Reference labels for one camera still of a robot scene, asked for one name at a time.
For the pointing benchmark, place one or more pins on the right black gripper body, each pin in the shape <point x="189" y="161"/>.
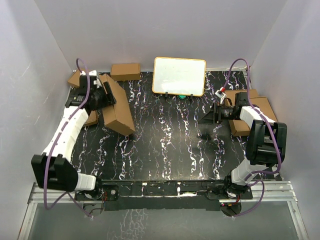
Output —
<point x="215" y="114"/>

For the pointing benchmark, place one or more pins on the folded cardboard box back centre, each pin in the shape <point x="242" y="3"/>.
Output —
<point x="125" y="71"/>

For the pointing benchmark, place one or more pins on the black base bar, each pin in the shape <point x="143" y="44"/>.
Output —
<point x="208" y="195"/>

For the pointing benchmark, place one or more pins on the large cardboard box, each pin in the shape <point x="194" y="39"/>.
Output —
<point x="118" y="117"/>
<point x="238" y="127"/>

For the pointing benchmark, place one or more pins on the small folded cardboard box right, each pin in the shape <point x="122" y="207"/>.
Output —
<point x="264" y="106"/>

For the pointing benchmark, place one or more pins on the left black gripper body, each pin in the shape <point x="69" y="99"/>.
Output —
<point x="108" y="90"/>

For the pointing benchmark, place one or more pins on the white board with yellow frame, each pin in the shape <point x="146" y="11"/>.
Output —
<point x="179" y="76"/>

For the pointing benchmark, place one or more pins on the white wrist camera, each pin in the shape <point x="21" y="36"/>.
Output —
<point x="221" y="95"/>
<point x="93" y="76"/>

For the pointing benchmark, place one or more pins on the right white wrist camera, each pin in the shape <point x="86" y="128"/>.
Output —
<point x="221" y="95"/>

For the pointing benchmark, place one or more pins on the folded cardboard box back left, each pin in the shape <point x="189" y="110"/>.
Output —
<point x="74" y="80"/>

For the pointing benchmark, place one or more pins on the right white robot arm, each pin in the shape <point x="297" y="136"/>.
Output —
<point x="265" y="148"/>

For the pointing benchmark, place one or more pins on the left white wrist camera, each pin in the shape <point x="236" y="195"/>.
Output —
<point x="93" y="76"/>

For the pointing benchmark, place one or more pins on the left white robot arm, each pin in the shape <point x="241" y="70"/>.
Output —
<point x="53" y="169"/>

